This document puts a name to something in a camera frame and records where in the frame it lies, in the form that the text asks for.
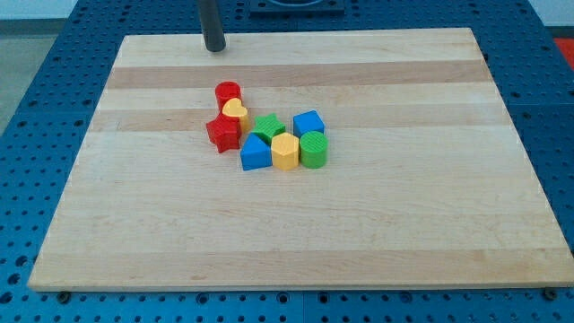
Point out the yellow hexagon block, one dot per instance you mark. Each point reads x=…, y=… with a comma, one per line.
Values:
x=285, y=149

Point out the green cylinder block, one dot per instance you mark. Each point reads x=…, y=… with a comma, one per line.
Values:
x=313, y=149

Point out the blue triangle block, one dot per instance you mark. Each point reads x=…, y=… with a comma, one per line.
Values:
x=255, y=153

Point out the green star block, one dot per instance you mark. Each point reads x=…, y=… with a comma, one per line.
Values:
x=267, y=127

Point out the blue cube block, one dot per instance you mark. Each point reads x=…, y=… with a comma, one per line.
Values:
x=307, y=122

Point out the red star block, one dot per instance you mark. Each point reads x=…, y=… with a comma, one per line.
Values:
x=224, y=132

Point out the yellow heart block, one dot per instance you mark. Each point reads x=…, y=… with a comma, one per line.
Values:
x=234, y=108

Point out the red cylinder block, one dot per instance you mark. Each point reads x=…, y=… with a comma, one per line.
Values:
x=226, y=91

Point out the wooden board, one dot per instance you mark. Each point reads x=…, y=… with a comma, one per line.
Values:
x=427, y=184

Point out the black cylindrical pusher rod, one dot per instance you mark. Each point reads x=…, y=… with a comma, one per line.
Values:
x=211, y=25

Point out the black bolt left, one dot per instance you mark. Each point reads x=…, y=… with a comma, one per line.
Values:
x=64, y=297

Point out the black bolt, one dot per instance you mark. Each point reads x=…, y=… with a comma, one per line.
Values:
x=64, y=297
x=550, y=294

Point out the black bolt right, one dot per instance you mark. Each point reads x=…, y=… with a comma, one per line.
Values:
x=550, y=294

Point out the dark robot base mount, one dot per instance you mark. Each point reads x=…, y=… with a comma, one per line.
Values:
x=263, y=8

